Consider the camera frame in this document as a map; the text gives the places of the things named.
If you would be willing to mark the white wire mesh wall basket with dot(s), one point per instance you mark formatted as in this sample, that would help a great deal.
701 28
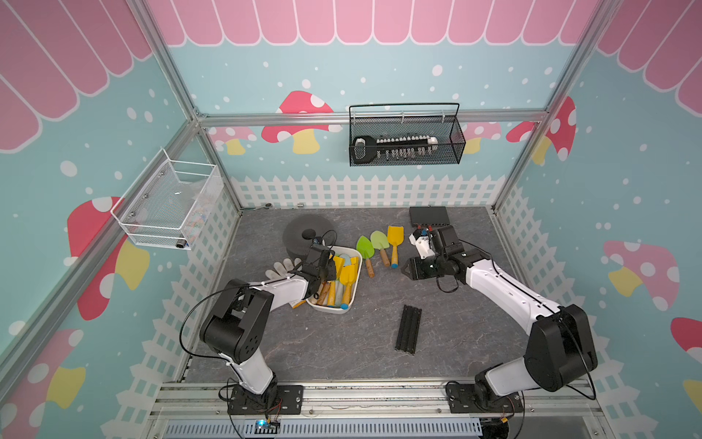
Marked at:
170 203

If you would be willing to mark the white knit work glove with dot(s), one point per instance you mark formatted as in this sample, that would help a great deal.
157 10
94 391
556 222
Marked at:
281 270

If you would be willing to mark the white plastic storage box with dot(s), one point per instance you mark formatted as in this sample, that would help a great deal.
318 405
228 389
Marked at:
337 310

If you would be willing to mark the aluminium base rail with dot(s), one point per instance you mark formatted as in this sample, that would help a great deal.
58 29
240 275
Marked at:
398 408

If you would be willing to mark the black socket set rail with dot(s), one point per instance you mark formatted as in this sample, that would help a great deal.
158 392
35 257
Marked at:
365 150

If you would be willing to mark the yellow plastic shovel blue cap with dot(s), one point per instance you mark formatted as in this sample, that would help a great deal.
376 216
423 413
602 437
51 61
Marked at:
395 238

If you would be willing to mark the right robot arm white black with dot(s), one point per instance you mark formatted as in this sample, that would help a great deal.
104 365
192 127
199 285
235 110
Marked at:
560 343

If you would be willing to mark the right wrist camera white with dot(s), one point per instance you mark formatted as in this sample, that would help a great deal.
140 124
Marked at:
421 240

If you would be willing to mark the red trowel wooden handle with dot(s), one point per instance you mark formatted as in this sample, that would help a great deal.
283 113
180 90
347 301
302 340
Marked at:
324 294

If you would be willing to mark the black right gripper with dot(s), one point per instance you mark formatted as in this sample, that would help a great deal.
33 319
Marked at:
415 268

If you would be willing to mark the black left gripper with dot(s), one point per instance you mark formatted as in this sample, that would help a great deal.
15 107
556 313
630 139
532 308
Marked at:
331 266

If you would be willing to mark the black network switch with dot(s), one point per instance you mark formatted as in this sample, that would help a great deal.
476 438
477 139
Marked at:
429 217

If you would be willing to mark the black aluminium extrusion bar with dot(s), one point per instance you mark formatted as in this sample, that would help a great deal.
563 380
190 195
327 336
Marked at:
408 332

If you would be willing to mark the black wire mesh wall basket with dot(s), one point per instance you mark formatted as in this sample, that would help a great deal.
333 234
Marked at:
414 134

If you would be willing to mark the bright green trowel wooden handle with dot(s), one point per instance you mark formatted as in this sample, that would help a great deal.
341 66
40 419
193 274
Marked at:
367 251

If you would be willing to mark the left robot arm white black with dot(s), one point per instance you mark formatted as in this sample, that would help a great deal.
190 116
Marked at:
235 326

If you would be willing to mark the small green circuit board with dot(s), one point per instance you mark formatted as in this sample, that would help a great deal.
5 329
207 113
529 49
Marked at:
263 427

